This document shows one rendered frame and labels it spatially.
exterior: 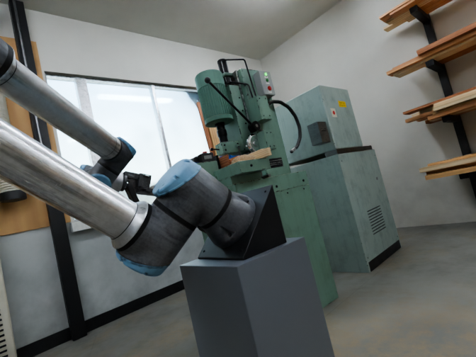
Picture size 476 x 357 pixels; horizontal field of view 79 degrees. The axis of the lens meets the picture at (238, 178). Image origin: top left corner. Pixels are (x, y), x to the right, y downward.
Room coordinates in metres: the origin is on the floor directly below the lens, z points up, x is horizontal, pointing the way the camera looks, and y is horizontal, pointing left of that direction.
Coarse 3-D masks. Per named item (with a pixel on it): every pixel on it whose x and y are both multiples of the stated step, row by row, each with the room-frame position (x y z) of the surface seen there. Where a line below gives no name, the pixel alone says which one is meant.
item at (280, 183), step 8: (272, 176) 1.63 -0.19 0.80; (280, 176) 1.67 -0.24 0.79; (288, 176) 1.71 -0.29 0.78; (296, 176) 1.75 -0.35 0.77; (304, 176) 1.80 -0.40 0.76; (240, 184) 1.48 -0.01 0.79; (248, 184) 1.51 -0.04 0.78; (256, 184) 1.55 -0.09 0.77; (264, 184) 1.58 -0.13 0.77; (272, 184) 1.62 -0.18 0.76; (280, 184) 1.66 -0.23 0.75; (288, 184) 1.70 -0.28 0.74; (296, 184) 1.74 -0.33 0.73; (304, 184) 1.79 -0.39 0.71; (240, 192) 1.47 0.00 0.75
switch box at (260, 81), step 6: (258, 72) 1.78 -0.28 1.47; (264, 72) 1.80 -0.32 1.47; (258, 78) 1.79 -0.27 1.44; (264, 78) 1.79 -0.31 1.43; (270, 78) 1.82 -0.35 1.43; (258, 84) 1.80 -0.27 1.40; (264, 84) 1.78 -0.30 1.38; (270, 84) 1.81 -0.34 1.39; (258, 90) 1.81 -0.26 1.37; (264, 90) 1.77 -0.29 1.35; (270, 96) 1.84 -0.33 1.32
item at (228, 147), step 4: (220, 144) 1.68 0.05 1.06; (224, 144) 1.68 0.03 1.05; (228, 144) 1.71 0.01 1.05; (232, 144) 1.73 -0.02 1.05; (216, 148) 1.72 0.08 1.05; (220, 148) 1.69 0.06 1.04; (224, 148) 1.68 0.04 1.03; (228, 148) 1.70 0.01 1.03; (232, 148) 1.72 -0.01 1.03; (236, 148) 1.74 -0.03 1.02; (220, 152) 1.70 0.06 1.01; (224, 152) 1.68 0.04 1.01; (228, 152) 1.70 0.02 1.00; (232, 152) 1.72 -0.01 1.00; (236, 152) 1.75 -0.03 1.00; (220, 156) 1.74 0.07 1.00; (228, 156) 1.73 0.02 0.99
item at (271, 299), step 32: (256, 256) 0.82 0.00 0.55; (288, 256) 0.89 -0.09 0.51; (192, 288) 0.94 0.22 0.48; (224, 288) 0.81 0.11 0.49; (256, 288) 0.78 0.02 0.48; (288, 288) 0.87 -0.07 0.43; (192, 320) 0.97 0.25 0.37; (224, 320) 0.84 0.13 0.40; (256, 320) 0.77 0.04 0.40; (288, 320) 0.84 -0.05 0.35; (320, 320) 0.94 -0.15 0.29; (224, 352) 0.86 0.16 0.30; (256, 352) 0.75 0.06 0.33; (288, 352) 0.82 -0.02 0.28; (320, 352) 0.91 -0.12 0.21
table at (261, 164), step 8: (248, 160) 1.44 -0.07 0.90; (256, 160) 1.48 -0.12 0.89; (264, 160) 1.51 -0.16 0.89; (224, 168) 1.50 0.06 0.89; (232, 168) 1.45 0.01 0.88; (240, 168) 1.41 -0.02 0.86; (248, 168) 1.44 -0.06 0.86; (256, 168) 1.47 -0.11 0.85; (264, 168) 1.50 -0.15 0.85; (216, 176) 1.57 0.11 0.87; (224, 176) 1.52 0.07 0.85
